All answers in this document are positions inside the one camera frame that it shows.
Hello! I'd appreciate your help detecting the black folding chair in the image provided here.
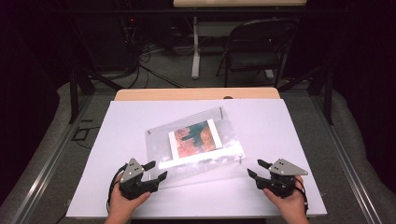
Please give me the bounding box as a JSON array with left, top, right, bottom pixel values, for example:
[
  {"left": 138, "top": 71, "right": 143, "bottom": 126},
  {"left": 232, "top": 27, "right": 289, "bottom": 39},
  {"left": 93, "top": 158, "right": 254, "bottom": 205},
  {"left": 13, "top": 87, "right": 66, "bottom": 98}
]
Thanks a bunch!
[{"left": 216, "top": 18, "right": 301, "bottom": 89}]

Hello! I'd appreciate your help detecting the light wooden table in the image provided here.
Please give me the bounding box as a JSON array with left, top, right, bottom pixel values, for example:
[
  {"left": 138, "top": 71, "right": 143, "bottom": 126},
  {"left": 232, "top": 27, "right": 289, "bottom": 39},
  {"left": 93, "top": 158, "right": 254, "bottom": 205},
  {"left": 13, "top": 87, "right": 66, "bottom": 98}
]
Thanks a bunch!
[{"left": 114, "top": 87, "right": 281, "bottom": 102}]

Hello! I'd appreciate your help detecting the black floor socket frame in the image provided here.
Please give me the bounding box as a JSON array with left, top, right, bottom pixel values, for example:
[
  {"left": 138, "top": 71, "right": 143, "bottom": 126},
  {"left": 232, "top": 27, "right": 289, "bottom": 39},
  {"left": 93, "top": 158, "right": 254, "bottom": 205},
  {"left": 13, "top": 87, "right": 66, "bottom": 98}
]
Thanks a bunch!
[{"left": 71, "top": 119, "right": 101, "bottom": 143}]

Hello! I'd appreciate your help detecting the person's right hand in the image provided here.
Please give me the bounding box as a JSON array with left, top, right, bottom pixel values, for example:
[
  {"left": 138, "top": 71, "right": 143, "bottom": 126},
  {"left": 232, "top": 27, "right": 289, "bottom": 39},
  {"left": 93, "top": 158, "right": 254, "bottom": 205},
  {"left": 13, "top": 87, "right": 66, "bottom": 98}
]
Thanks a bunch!
[{"left": 262, "top": 175, "right": 310, "bottom": 218}]

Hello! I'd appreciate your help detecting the desk with white legs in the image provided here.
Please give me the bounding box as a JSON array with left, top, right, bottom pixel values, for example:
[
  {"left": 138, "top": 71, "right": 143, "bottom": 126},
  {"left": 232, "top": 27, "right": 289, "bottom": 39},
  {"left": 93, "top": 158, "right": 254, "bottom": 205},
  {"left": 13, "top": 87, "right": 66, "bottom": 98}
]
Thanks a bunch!
[{"left": 172, "top": 0, "right": 308, "bottom": 80}]

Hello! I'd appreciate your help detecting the clear acrylic picture frame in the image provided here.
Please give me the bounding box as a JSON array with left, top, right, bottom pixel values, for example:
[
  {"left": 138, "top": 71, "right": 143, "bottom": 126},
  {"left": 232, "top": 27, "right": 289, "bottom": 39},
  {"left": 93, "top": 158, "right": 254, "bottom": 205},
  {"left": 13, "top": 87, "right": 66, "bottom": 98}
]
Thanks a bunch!
[{"left": 145, "top": 105, "right": 250, "bottom": 190}]

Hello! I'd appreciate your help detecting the black equipment cabinet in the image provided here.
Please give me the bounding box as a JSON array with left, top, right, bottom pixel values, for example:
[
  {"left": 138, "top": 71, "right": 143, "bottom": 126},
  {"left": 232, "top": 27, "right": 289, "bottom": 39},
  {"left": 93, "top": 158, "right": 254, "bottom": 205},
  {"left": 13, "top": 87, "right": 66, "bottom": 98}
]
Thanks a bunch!
[{"left": 73, "top": 13, "right": 139, "bottom": 71}]

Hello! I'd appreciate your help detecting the aluminium rail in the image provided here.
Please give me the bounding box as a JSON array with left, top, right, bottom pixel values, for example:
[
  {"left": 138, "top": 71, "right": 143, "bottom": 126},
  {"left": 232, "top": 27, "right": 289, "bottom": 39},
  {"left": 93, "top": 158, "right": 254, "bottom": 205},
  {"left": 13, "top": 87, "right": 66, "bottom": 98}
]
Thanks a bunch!
[
  {"left": 8, "top": 92, "right": 95, "bottom": 224},
  {"left": 309, "top": 92, "right": 383, "bottom": 224}
]

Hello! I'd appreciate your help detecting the person's left hand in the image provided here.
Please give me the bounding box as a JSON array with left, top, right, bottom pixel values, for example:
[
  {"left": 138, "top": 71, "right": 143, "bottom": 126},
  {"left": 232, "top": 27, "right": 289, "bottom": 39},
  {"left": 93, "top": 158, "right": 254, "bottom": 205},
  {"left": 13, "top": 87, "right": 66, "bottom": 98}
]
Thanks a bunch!
[{"left": 106, "top": 182, "right": 152, "bottom": 219}]

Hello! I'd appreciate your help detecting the black metal stand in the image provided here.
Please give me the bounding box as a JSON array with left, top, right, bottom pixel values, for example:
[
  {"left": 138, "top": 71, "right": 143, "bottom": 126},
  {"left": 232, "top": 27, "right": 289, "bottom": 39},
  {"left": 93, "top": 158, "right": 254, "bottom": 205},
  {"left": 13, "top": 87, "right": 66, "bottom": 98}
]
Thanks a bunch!
[
  {"left": 68, "top": 63, "right": 124, "bottom": 125},
  {"left": 277, "top": 60, "right": 334, "bottom": 126}
]

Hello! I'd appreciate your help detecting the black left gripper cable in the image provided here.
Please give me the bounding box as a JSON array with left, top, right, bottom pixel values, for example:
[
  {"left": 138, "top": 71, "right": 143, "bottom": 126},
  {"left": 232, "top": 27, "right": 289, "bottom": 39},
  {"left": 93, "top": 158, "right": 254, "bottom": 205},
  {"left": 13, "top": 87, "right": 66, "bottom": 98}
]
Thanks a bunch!
[{"left": 106, "top": 162, "right": 129, "bottom": 214}]

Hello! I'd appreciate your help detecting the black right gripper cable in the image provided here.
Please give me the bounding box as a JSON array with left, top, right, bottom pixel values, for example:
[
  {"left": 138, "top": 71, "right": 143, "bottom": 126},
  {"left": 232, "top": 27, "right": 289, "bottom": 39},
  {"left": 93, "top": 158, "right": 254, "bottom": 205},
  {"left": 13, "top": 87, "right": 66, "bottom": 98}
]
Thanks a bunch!
[{"left": 293, "top": 176, "right": 310, "bottom": 216}]

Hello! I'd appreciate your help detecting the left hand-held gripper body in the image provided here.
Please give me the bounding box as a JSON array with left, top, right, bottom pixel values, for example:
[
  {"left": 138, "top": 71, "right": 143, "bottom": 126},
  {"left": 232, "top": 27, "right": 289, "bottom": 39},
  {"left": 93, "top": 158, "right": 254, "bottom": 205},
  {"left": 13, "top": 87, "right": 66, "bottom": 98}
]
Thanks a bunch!
[{"left": 119, "top": 157, "right": 160, "bottom": 201}]

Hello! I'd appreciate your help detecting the white board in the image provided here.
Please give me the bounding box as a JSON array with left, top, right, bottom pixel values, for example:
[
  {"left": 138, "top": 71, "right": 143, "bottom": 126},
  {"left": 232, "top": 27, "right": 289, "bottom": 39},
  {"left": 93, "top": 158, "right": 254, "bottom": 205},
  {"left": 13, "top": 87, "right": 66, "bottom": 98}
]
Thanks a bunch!
[{"left": 65, "top": 98, "right": 328, "bottom": 218}]

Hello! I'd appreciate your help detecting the painting print card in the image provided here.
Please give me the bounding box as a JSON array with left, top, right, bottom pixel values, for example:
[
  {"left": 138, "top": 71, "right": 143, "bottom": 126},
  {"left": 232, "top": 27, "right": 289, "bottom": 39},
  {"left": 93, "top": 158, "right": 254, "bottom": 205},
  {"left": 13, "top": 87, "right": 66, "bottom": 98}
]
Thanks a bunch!
[{"left": 167, "top": 118, "right": 224, "bottom": 160}]

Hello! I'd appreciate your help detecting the bundle of black cables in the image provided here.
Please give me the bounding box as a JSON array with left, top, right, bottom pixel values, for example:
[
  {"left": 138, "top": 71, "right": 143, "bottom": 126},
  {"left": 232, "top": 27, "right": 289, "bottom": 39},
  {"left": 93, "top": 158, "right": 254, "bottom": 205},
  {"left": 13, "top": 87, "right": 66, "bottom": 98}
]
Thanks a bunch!
[{"left": 120, "top": 17, "right": 188, "bottom": 90}]

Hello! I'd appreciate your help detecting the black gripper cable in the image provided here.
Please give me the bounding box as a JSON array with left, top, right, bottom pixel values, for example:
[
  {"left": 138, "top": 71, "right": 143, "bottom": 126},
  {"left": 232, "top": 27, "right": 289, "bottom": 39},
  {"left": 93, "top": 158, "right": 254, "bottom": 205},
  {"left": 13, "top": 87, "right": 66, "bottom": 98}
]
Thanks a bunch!
[
  {"left": 293, "top": 176, "right": 310, "bottom": 216},
  {"left": 106, "top": 162, "right": 129, "bottom": 214}
]

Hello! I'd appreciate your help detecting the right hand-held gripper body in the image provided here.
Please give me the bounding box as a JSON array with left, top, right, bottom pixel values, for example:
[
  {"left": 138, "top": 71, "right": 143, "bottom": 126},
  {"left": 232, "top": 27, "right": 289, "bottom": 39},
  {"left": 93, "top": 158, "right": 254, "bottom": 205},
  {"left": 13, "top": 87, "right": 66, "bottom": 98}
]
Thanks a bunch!
[{"left": 255, "top": 158, "right": 309, "bottom": 200}]

